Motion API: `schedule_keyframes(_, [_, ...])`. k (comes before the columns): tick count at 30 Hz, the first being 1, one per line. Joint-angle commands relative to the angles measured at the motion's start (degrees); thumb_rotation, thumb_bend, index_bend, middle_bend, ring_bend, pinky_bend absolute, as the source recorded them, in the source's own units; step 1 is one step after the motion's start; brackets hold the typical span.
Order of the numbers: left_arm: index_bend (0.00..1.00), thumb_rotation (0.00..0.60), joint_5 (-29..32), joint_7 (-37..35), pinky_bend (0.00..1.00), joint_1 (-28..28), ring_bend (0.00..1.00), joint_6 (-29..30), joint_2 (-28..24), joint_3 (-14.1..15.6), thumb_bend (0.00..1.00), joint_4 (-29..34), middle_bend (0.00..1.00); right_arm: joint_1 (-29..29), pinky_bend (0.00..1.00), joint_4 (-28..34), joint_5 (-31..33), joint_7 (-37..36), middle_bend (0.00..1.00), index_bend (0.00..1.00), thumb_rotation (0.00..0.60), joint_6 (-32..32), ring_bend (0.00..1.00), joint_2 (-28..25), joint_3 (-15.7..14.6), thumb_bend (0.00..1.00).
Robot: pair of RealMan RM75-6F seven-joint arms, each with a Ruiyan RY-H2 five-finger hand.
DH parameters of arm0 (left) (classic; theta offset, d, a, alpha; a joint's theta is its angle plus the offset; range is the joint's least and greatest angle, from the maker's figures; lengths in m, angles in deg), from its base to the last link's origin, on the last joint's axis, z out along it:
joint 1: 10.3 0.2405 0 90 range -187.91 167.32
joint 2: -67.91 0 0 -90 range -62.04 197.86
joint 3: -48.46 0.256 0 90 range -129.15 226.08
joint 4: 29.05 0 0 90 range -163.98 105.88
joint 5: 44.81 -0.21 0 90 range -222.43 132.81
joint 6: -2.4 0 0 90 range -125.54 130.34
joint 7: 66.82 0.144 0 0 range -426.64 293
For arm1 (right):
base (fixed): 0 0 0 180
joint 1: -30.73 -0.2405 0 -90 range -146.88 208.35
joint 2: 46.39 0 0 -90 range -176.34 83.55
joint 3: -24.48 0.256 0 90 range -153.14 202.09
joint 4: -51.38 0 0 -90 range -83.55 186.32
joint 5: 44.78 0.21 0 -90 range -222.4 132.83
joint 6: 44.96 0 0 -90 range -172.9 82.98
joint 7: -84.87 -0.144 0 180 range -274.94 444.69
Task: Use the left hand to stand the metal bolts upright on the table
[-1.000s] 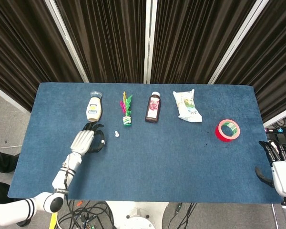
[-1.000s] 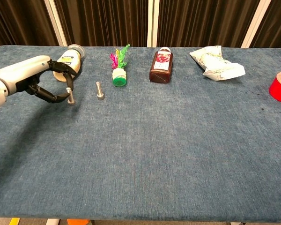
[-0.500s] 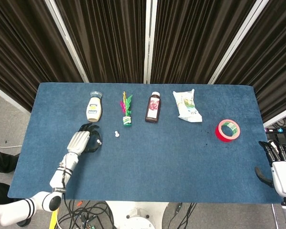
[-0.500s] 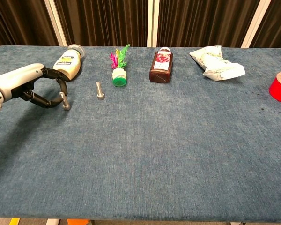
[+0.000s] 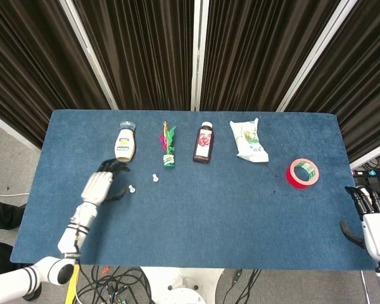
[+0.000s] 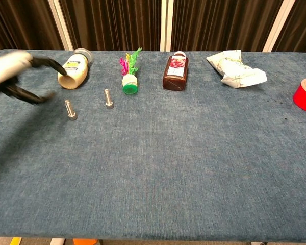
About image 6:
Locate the white peg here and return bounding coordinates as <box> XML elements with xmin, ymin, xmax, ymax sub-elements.
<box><xmin>104</xmin><ymin>88</ymin><xmax>115</xmax><ymax>110</ymax></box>

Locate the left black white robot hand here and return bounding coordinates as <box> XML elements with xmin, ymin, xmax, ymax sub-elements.
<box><xmin>0</xmin><ymin>50</ymin><xmax>68</xmax><ymax>105</ymax></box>

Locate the red adhesive tape roll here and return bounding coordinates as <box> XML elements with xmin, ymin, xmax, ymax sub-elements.
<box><xmin>292</xmin><ymin>77</ymin><xmax>306</xmax><ymax>115</ymax></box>

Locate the cream mayonnaise squeeze bottle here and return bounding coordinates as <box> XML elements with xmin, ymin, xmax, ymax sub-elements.
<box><xmin>57</xmin><ymin>47</ymin><xmax>94</xmax><ymax>90</ymax></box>

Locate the blue table cloth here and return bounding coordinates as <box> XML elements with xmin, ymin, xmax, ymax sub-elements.
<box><xmin>0</xmin><ymin>49</ymin><xmax>306</xmax><ymax>242</ymax></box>

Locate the brown bottle with red label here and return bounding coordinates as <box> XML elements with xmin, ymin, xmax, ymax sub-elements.
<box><xmin>162</xmin><ymin>51</ymin><xmax>189</xmax><ymax>91</ymax></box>

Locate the dark pleated curtain panel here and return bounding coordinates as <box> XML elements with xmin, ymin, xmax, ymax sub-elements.
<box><xmin>170</xmin><ymin>0</ymin><xmax>284</xmax><ymax>52</ymax></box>
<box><xmin>59</xmin><ymin>0</ymin><xmax>162</xmax><ymax>52</ymax></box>
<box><xmin>273</xmin><ymin>0</ymin><xmax>306</xmax><ymax>54</ymax></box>
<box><xmin>0</xmin><ymin>0</ymin><xmax>65</xmax><ymax>56</ymax></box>

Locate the white plastic snack package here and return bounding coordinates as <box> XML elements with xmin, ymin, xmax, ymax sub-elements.
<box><xmin>206</xmin><ymin>49</ymin><xmax>268</xmax><ymax>89</ymax></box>

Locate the white frame post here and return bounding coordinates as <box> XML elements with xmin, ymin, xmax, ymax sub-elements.
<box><xmin>160</xmin><ymin>0</ymin><xmax>175</xmax><ymax>52</ymax></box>
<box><xmin>47</xmin><ymin>0</ymin><xmax>74</xmax><ymax>51</ymax></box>
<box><xmin>262</xmin><ymin>0</ymin><xmax>296</xmax><ymax>53</ymax></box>

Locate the colourful feather shuttlecock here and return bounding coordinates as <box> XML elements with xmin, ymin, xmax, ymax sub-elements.
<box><xmin>119</xmin><ymin>47</ymin><xmax>143</xmax><ymax>95</ymax></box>

